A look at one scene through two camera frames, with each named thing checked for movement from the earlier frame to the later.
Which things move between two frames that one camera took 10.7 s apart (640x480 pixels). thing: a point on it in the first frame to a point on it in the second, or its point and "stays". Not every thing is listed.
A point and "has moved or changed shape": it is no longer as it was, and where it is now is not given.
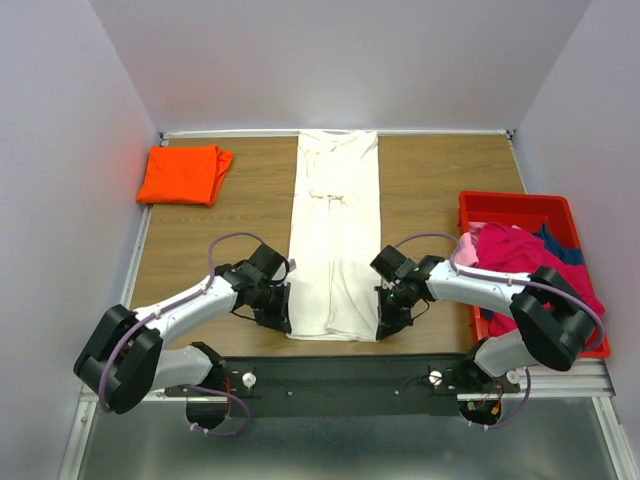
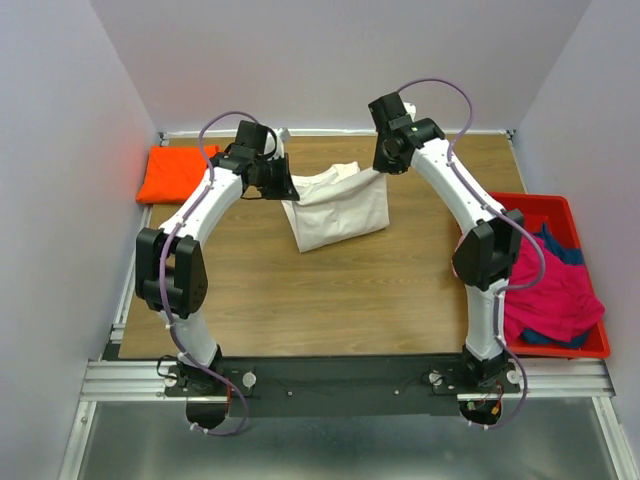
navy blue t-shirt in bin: x=571 y=256 stays
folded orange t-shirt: x=184 y=174 stays
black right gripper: x=388 y=322 to x=383 y=166
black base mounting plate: x=345 y=386 stays
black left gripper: x=278 y=320 to x=285 y=189
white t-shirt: x=337 y=237 has moved or changed shape
